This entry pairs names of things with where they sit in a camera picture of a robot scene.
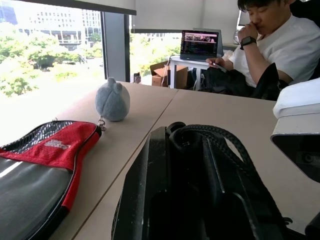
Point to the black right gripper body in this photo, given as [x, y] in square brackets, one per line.
[314, 228]

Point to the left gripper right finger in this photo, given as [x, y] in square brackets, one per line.
[245, 215]

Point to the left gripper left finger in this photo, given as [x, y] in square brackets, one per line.
[135, 195]

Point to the person's right hand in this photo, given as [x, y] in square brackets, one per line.
[216, 62]

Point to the person's left hand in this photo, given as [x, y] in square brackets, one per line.
[248, 30]

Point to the red black paddle case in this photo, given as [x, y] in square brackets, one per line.
[32, 175]

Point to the brown cardboard box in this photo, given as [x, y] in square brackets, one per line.
[160, 75]

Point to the small white table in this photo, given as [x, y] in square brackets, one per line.
[187, 65]

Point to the grey smartphone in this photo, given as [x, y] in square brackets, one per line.
[218, 66]

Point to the open laptop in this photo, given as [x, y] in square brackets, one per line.
[200, 45]

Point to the black smartwatch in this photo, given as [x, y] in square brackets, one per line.
[247, 42]

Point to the person in white t-shirt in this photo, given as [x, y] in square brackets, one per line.
[292, 42]

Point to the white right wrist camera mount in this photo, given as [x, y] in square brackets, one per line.
[295, 125]

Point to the dark window frame pillar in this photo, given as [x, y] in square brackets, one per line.
[115, 47]

